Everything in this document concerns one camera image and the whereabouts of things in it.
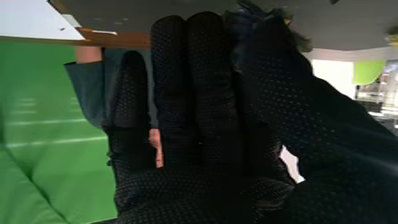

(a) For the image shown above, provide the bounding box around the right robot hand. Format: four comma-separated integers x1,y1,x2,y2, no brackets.
101,11,398,224

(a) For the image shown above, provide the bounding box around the blue flower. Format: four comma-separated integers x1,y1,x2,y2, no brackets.
223,0,314,55

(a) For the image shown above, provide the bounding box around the person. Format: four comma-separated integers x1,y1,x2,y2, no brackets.
62,44,165,169

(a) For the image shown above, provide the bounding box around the white sheet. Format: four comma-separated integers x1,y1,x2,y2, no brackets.
0,0,86,41

